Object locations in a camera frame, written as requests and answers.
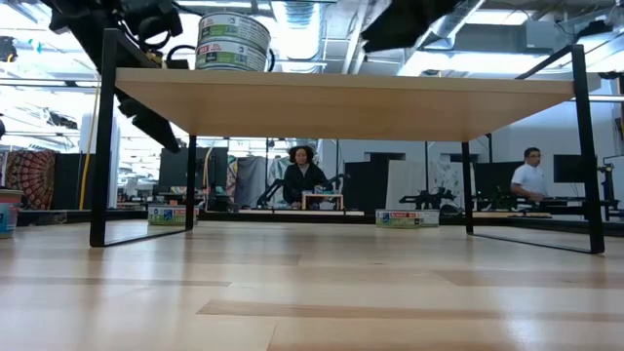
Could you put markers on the wooden shelf black metal legs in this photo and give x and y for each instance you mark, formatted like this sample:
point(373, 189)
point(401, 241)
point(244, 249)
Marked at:
point(341, 105)

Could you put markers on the black background robot arm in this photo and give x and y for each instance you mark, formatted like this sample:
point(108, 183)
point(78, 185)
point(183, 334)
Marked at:
point(339, 180)
point(270, 190)
point(429, 200)

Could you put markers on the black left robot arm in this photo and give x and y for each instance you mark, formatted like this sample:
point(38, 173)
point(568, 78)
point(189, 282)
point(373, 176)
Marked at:
point(151, 127)

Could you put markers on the small background wooden shelf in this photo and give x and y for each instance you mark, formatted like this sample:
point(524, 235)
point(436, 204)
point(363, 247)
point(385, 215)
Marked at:
point(323, 195)

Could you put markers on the black background monitor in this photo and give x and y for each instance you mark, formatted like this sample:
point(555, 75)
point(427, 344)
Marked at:
point(170, 168)
point(492, 178)
point(563, 168)

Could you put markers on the person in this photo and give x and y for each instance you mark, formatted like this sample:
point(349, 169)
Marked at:
point(529, 180)
point(303, 183)

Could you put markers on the black hanging device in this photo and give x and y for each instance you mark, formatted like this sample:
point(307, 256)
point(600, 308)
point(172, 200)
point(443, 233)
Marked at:
point(7, 49)

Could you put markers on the black background panel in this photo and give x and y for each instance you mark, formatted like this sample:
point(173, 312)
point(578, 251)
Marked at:
point(365, 183)

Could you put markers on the white background board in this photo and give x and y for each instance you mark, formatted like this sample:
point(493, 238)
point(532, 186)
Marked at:
point(414, 178)

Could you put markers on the black background partition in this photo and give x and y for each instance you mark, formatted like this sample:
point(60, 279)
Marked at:
point(70, 180)

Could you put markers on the red patterned tapestry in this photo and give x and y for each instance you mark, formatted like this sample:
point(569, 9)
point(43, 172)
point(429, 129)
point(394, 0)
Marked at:
point(29, 175)

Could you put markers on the black background stand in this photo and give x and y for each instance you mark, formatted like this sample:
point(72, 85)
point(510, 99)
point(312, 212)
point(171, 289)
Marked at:
point(609, 190)

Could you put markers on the silver spiral ventilation duct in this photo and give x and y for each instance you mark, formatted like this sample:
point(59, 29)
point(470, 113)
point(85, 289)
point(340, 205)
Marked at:
point(458, 24)

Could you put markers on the black aluminium table frame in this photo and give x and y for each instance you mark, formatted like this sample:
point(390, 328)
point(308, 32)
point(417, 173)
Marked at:
point(292, 219)

